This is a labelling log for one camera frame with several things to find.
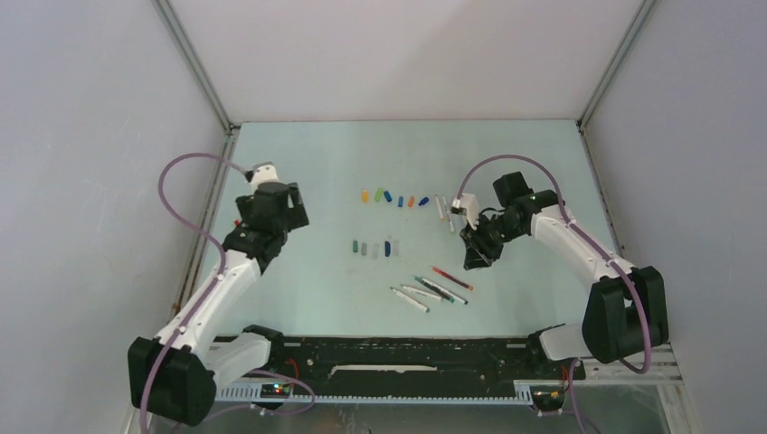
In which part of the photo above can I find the yellow pen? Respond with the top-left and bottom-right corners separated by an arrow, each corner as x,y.
434,194 -> 445,222

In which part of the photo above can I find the right controller board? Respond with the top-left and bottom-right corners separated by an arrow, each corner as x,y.
532,391 -> 566,407

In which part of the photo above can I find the orange red gel pen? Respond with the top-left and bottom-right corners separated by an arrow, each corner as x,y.
431,267 -> 474,291

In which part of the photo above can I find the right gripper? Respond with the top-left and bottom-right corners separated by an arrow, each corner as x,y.
460,212 -> 526,270

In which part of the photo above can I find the light green pen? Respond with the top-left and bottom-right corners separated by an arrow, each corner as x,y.
441,195 -> 456,234

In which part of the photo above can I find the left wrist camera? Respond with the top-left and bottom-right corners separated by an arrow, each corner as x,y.
245,161 -> 280,192

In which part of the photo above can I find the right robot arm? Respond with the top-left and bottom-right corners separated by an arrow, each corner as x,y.
450,172 -> 669,378

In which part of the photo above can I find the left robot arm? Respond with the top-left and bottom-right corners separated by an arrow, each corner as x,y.
128,181 -> 308,429

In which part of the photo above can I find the left controller board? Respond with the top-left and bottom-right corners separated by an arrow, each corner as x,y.
259,383 -> 293,400

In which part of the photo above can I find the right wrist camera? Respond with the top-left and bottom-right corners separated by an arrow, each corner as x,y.
450,193 -> 479,231

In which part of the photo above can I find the white cable duct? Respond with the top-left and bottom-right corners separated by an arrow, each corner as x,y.
215,382 -> 535,406

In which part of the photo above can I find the controller board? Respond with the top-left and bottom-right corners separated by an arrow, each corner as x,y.
259,383 -> 293,400
532,391 -> 566,407

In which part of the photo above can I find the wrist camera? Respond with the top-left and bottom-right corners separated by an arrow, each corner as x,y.
245,161 -> 280,192
450,193 -> 479,231

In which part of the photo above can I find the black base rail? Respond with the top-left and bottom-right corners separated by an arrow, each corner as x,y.
230,335 -> 585,402

